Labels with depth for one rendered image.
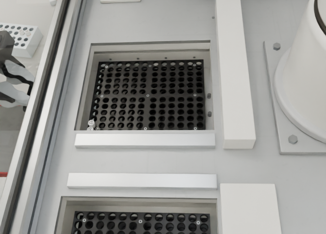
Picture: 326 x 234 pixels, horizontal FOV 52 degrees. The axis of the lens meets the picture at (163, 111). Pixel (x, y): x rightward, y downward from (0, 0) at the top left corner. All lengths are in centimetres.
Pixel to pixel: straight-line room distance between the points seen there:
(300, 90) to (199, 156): 18
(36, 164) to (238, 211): 31
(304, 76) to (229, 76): 13
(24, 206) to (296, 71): 44
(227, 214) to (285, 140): 15
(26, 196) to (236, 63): 40
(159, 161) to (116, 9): 37
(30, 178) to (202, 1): 49
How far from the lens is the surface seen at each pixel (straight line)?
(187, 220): 56
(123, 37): 71
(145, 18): 73
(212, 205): 62
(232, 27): 66
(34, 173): 54
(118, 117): 65
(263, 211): 52
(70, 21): 70
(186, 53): 73
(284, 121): 58
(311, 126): 57
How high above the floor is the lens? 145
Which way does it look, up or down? 59 degrees down
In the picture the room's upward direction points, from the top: 9 degrees counter-clockwise
